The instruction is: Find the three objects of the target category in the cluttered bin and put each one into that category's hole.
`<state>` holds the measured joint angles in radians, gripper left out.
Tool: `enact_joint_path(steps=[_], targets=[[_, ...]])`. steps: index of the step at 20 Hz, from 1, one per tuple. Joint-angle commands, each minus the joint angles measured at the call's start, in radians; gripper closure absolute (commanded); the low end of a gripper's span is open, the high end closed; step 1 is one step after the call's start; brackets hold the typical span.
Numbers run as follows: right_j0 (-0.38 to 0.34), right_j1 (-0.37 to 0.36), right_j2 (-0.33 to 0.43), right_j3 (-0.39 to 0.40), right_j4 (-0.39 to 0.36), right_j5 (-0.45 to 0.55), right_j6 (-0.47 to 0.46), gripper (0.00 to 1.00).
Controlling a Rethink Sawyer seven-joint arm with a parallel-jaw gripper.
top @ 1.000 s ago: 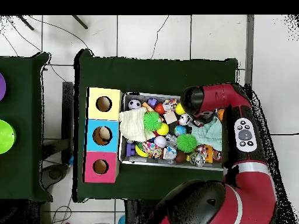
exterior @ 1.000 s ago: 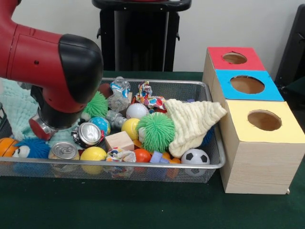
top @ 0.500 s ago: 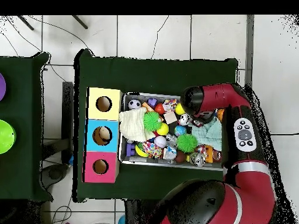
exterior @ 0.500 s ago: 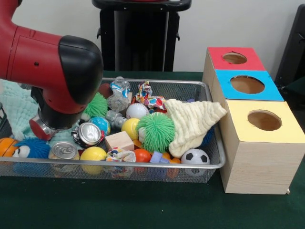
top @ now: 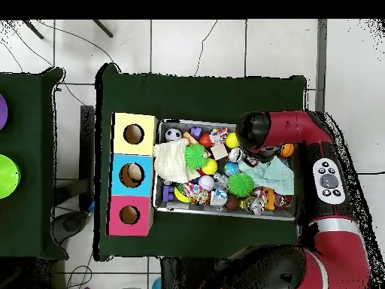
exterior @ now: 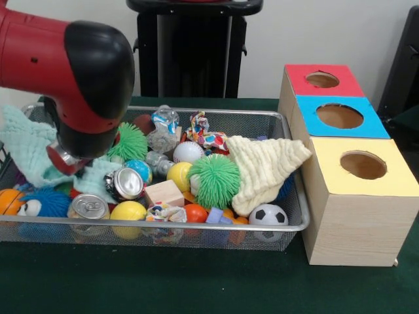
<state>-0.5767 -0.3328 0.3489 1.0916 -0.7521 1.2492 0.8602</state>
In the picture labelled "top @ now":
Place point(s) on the green puffer ball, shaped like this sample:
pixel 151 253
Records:
pixel 240 185
pixel 196 156

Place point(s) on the cream waffle cloth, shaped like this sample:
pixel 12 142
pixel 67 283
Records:
pixel 170 162

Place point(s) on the mint green waffle cloth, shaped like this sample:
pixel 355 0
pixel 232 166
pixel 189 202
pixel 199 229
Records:
pixel 270 177

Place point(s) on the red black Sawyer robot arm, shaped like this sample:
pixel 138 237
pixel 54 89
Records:
pixel 294 126

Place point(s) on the shallow silver mesh bin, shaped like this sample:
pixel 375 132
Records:
pixel 180 209

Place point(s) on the wooden box with three holes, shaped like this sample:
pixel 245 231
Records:
pixel 132 186

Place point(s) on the yellow ball with seam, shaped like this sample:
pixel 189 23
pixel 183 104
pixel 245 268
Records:
pixel 209 166

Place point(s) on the white baseball toy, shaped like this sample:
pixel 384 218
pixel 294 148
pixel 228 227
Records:
pixel 206 183

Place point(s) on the small soccer ball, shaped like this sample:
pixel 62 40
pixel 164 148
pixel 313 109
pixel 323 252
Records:
pixel 173 135

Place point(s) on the yellow foam ball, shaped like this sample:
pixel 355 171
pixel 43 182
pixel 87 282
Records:
pixel 231 140

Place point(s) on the dark green table cloth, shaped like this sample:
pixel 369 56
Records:
pixel 195 96

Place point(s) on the orange basketball toy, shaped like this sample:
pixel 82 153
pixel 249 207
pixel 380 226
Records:
pixel 287 150

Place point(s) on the black upright panel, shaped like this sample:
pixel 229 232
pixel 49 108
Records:
pixel 87 135

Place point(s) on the grey round floor object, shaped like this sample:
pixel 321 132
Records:
pixel 70 224

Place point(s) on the black stand leg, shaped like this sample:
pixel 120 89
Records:
pixel 33 29
pixel 103 28

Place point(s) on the side table with green cloth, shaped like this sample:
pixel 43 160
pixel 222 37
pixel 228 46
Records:
pixel 30 135

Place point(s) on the lime green bowl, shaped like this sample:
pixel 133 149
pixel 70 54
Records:
pixel 7 177

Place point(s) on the purple bowl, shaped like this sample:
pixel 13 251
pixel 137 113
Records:
pixel 2 113

